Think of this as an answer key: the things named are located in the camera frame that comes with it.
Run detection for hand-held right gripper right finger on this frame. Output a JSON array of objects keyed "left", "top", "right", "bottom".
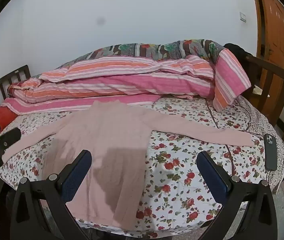
[{"left": 196, "top": 151, "right": 282, "bottom": 240}]

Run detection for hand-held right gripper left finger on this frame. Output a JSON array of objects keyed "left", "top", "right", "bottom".
[{"left": 10, "top": 149, "right": 93, "bottom": 240}]

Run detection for pink knit sweater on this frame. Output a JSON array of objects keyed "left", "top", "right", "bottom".
[{"left": 2, "top": 99, "right": 253, "bottom": 230}]

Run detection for dark clothes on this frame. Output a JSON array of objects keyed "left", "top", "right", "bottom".
[{"left": 224, "top": 43, "right": 253, "bottom": 63}]

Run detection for floral bed sheet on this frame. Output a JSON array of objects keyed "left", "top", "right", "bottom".
[{"left": 0, "top": 96, "right": 284, "bottom": 239}]

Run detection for dark smartphone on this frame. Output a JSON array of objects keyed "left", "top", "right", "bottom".
[{"left": 264, "top": 133, "right": 278, "bottom": 171}]

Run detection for pink orange striped quilt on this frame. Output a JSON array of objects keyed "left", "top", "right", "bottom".
[{"left": 2, "top": 47, "right": 252, "bottom": 115}]

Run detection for dark wooden footboard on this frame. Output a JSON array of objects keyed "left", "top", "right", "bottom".
[{"left": 242, "top": 54, "right": 284, "bottom": 175}]

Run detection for floral patchwork blanket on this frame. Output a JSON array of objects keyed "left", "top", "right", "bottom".
[{"left": 57, "top": 39, "right": 228, "bottom": 68}]

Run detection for brown wooden door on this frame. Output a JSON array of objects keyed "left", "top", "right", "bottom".
[{"left": 249, "top": 0, "right": 284, "bottom": 108}]

